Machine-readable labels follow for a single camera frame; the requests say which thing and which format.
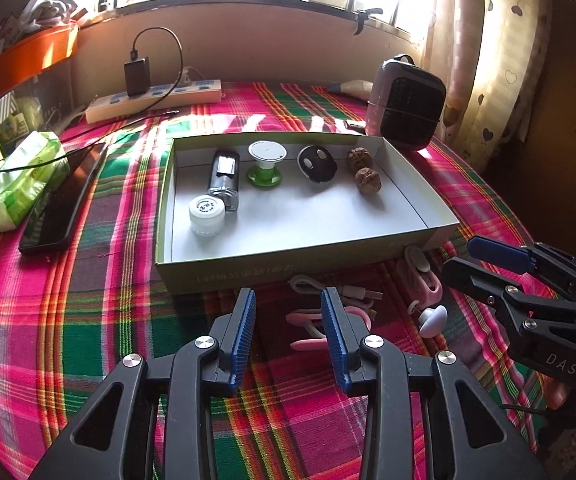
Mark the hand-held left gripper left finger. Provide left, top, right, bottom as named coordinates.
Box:
left=28, top=287, right=258, bottom=480

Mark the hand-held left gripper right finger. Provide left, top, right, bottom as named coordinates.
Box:
left=320, top=287, right=551, bottom=480

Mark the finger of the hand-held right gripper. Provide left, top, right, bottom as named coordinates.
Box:
left=440, top=257, right=576, bottom=337
left=467, top=235, right=576, bottom=307

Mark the pink clip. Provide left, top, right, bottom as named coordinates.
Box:
left=285, top=305, right=374, bottom=352

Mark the shallow white cardboard box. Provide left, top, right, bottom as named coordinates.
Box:
left=154, top=134, right=461, bottom=297

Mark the brown walnut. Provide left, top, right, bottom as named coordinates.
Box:
left=357, top=167, right=383, bottom=193
left=345, top=147, right=373, bottom=173

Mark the glass bottle with black cap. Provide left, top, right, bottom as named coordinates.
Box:
left=207, top=150, right=241, bottom=212

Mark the white cup with green base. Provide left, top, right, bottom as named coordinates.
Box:
left=246, top=140, right=289, bottom=190

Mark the pink holder with white insert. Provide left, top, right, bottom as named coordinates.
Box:
left=398, top=245, right=443, bottom=307

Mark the white mushroom-shaped knob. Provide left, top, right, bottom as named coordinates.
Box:
left=408, top=300, right=449, bottom=337

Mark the small white jar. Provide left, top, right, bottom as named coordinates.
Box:
left=188, top=194, right=226, bottom=237

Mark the plaid tablecloth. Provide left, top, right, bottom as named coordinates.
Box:
left=0, top=80, right=576, bottom=480

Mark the black paw-shaped magnet holder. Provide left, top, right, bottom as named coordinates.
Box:
left=298, top=145, right=338, bottom=182

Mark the small grey space heater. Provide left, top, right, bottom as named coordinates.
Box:
left=365, top=54, right=446, bottom=152

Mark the heart print curtain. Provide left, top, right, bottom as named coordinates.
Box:
left=430, top=0, right=569, bottom=171

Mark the white tube with blue cap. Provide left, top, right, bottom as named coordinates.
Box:
left=327, top=80, right=375, bottom=100

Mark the black smartphone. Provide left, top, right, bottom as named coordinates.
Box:
left=18, top=142, right=110, bottom=256

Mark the white power strip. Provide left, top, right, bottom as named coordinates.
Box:
left=84, top=78, right=223, bottom=124

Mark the black window hook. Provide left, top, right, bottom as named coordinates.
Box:
left=354, top=7, right=384, bottom=36

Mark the green tissue pack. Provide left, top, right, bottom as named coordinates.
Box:
left=0, top=131, right=69, bottom=233

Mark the black charger adapter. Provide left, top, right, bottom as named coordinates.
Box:
left=124, top=58, right=151, bottom=97

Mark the clear plastic container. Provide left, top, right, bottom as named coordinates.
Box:
left=13, top=67, right=76, bottom=131

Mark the small green carton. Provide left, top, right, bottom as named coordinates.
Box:
left=0, top=112, right=31, bottom=148

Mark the pile of white packets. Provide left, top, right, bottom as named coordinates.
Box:
left=0, top=0, right=89, bottom=36

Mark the white usb cable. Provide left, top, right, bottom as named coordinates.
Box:
left=288, top=274, right=384, bottom=321

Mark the black charging cable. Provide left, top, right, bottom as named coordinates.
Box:
left=0, top=27, right=186, bottom=176

